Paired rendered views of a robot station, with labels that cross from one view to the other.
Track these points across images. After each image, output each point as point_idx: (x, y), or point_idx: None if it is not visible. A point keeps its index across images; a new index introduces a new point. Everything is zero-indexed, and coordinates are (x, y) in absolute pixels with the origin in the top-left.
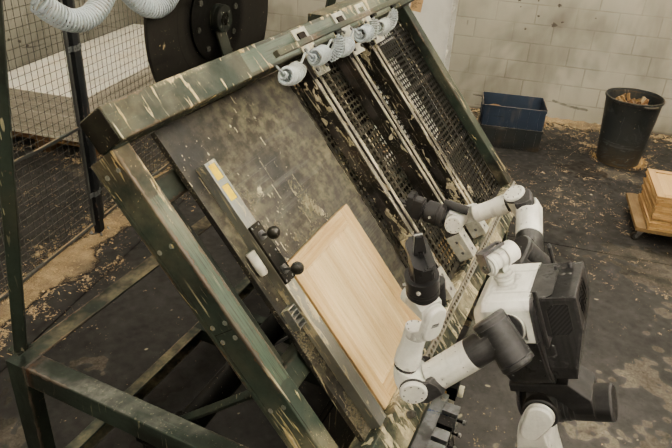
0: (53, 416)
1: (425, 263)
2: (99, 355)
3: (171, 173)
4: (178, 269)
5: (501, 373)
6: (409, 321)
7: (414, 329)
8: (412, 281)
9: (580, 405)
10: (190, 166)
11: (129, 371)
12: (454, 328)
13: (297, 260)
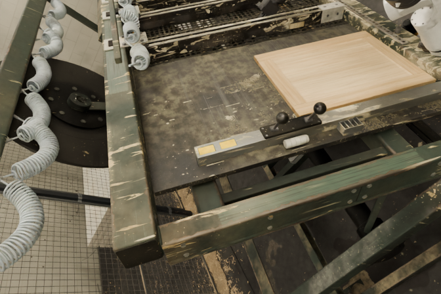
0: (298, 285)
1: None
2: (268, 243)
3: (195, 188)
4: (291, 216)
5: (373, 6)
6: (412, 21)
7: (425, 18)
8: None
9: None
10: (194, 170)
11: (285, 231)
12: (367, 11)
13: (297, 107)
